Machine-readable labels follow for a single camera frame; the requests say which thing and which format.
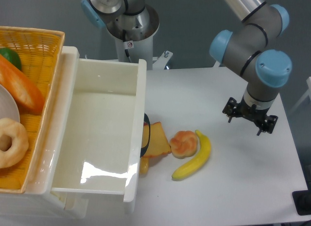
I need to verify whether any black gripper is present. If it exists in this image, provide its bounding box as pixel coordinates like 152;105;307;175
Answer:
223;97;278;136

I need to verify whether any toasted bread slice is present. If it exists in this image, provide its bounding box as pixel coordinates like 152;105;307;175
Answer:
144;122;172;157

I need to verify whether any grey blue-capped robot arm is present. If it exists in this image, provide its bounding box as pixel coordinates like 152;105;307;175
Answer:
81;0;292;133

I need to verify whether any round swirl bread roll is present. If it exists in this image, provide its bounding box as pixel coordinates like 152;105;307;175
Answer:
169;131;198;158

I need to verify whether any yellow banana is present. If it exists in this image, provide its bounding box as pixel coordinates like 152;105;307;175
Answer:
172;130;211;180

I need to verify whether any white furniture leg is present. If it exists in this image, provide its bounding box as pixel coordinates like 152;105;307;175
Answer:
289;77;311;115

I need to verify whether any black device at table edge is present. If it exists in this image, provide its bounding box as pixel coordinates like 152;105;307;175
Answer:
292;190;311;216

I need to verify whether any white open plastic drawer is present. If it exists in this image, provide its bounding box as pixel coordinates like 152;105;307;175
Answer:
50;57;147;204

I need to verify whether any yellow woven basket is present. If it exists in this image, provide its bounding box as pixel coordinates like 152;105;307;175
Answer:
0;26;65;194

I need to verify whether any orange baguette loaf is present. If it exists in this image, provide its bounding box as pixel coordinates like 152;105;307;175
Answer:
0;56;45;115

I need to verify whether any white plate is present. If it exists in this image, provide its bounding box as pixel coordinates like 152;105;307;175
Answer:
0;85;20;122

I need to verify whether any green round fruit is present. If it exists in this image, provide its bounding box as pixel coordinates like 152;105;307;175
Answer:
0;47;22;70

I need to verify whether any black drawer handle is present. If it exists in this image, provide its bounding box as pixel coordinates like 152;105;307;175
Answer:
140;113;151;158

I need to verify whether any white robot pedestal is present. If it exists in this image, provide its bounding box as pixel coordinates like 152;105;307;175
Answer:
114;35;173;70

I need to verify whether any black cable on pedestal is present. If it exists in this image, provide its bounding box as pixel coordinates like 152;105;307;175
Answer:
122;30;133;63

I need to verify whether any pale ring donut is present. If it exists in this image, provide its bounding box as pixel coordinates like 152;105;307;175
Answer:
0;118;29;169

